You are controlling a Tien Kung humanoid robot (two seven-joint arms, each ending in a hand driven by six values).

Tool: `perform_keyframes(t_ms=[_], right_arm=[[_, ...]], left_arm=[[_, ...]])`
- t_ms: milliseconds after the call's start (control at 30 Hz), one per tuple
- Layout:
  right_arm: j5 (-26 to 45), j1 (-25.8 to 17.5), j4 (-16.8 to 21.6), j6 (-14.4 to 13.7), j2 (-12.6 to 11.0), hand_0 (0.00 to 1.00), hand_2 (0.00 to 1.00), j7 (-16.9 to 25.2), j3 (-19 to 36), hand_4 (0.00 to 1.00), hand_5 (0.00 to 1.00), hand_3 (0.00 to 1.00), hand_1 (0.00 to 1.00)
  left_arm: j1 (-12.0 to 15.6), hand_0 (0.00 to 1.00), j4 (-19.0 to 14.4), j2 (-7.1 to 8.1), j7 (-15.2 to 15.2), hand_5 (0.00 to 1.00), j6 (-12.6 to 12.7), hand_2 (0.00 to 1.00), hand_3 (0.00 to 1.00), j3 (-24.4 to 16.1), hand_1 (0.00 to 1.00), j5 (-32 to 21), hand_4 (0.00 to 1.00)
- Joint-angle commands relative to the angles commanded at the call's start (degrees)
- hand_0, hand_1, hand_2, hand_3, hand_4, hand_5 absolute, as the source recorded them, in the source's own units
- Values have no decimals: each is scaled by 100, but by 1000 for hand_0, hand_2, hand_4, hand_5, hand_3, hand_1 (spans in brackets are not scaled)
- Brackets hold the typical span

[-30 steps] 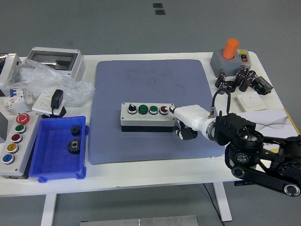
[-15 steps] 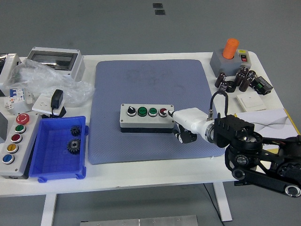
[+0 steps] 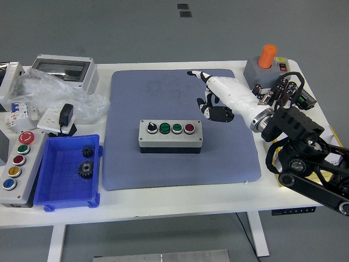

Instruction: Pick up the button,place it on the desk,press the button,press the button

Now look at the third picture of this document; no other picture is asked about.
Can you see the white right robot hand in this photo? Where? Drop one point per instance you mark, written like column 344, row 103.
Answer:
column 231, row 92

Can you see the grey four-control button box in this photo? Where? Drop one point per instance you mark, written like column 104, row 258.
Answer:
column 169, row 139

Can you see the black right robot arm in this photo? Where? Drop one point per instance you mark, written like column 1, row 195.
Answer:
column 294, row 125

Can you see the grey five-button control box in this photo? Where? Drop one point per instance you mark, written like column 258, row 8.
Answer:
column 23, row 174

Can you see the dark cylindrical capacitor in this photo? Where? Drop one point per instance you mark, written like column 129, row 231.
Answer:
column 283, row 82
column 257, row 89
column 276, row 91
column 291, row 86
column 284, row 96

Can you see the grey block base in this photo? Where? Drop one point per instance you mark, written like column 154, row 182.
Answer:
column 263, row 76

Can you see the orange cylinder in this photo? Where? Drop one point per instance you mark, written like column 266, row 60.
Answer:
column 267, row 56

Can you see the black module with green terminal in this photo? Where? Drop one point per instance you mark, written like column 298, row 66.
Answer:
column 308, row 98

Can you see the dark floor outlet cover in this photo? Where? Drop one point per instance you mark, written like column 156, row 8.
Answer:
column 182, row 6
column 185, row 14

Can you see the blue-grey padded mat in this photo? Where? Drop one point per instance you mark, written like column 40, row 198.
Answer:
column 152, row 169

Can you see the white and yellow booklet box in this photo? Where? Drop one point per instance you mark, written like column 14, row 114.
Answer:
column 336, row 158

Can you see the black table control panel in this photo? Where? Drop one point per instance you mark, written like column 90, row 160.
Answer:
column 293, row 211

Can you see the white table leg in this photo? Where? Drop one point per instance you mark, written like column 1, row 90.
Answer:
column 56, row 243
column 259, row 234

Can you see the small black gear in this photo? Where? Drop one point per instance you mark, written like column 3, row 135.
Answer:
column 87, row 151

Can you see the large black gear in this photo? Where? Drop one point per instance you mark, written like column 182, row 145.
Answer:
column 85, row 169

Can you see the black power adapter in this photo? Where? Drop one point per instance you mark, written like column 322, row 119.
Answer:
column 66, row 113

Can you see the grey metal plate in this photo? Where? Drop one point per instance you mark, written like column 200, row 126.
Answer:
column 161, row 257

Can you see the clear plastic bag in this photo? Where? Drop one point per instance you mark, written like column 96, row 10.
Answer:
column 49, row 90

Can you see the blue plastic bin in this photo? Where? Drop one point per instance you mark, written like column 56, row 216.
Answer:
column 62, row 188

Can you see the small white plastic part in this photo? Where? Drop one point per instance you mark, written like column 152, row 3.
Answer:
column 34, row 113

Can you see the white circuit breaker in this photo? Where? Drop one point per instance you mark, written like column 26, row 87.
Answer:
column 17, row 116

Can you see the white electrical box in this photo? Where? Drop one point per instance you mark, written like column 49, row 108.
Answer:
column 11, row 82

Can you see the grey metal box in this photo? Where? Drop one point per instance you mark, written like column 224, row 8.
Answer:
column 3, row 147

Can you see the white red-black rocker switch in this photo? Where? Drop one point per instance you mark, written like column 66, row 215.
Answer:
column 282, row 65

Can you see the grey enclosure with clear window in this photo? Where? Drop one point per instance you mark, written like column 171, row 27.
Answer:
column 87, row 79

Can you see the white wall socket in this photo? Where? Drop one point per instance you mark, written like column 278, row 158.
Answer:
column 47, row 120

